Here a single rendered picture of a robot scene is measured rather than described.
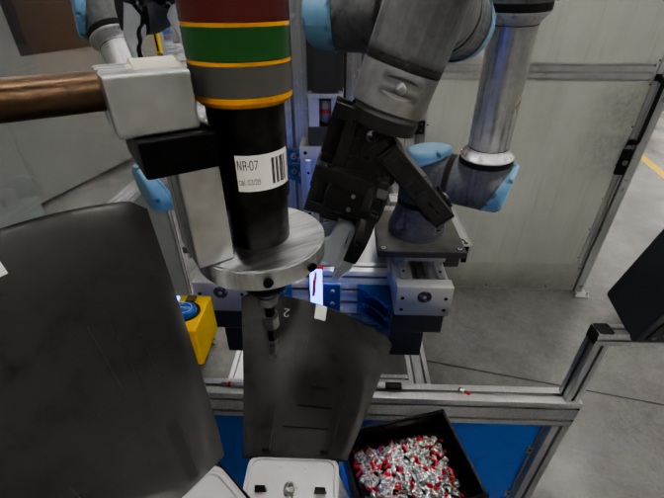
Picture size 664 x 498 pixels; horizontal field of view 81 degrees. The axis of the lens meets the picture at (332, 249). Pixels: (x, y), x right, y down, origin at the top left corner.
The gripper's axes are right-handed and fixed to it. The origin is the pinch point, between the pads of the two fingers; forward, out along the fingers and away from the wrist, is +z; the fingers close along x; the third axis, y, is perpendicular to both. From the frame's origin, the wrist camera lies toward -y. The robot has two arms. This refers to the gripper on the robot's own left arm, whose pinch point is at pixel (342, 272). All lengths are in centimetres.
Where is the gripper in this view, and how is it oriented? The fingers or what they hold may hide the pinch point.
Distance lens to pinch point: 49.6
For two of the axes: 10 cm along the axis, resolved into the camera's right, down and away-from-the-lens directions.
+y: -9.5, -2.8, -1.2
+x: -0.4, 5.2, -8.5
